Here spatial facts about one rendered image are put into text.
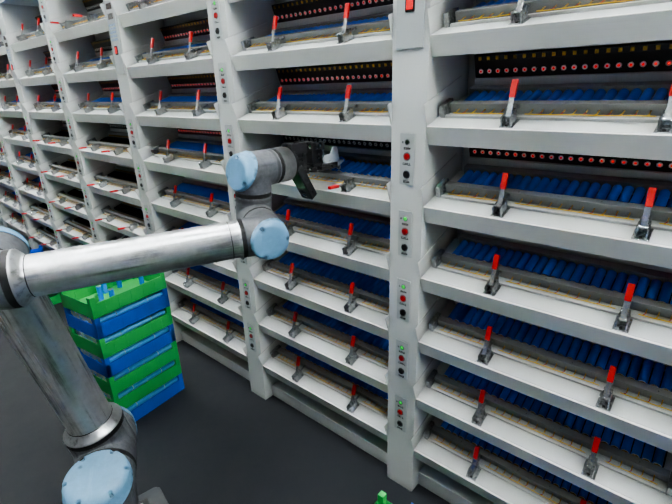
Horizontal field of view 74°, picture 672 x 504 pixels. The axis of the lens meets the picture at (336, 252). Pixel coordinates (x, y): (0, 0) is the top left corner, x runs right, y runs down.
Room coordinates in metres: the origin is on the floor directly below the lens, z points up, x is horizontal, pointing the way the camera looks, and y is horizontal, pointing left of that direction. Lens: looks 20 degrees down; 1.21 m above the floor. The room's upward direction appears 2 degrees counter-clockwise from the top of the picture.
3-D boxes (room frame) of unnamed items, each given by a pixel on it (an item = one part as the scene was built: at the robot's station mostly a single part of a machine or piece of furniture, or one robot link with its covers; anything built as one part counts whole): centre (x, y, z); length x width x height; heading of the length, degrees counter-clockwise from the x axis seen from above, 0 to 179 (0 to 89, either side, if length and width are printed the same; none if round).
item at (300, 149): (1.24, 0.08, 1.02); 0.12 x 0.08 x 0.09; 139
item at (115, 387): (1.54, 0.84, 0.20); 0.30 x 0.20 x 0.08; 147
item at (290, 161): (1.18, 0.14, 1.02); 0.10 x 0.05 x 0.09; 49
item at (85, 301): (1.54, 0.84, 0.52); 0.30 x 0.20 x 0.08; 147
